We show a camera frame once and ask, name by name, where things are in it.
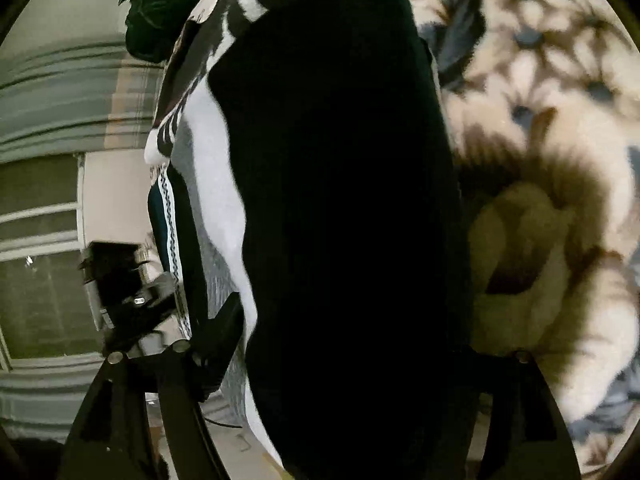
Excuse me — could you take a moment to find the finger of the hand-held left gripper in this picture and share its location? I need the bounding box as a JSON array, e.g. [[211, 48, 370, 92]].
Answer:
[[131, 272, 190, 356]]

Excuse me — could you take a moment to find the striped knit sweater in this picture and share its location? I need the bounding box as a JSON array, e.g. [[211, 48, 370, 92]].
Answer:
[[146, 0, 482, 480]]

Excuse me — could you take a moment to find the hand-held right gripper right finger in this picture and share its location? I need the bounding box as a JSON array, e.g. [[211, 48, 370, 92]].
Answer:
[[470, 346, 581, 480]]

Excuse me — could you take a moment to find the window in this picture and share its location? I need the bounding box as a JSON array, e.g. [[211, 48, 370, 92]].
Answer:
[[0, 154, 108, 362]]

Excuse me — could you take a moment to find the dark green blanket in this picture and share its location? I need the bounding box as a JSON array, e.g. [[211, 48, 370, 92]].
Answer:
[[118, 0, 237, 64]]

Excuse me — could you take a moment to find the floral bed quilt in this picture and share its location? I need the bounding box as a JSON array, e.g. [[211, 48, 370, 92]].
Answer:
[[400, 0, 640, 472]]

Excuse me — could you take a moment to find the grey green curtain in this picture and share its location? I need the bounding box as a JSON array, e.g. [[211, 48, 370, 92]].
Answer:
[[0, 35, 167, 162]]

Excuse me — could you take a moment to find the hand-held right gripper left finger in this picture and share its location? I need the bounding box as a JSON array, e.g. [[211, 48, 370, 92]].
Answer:
[[57, 291, 246, 480]]

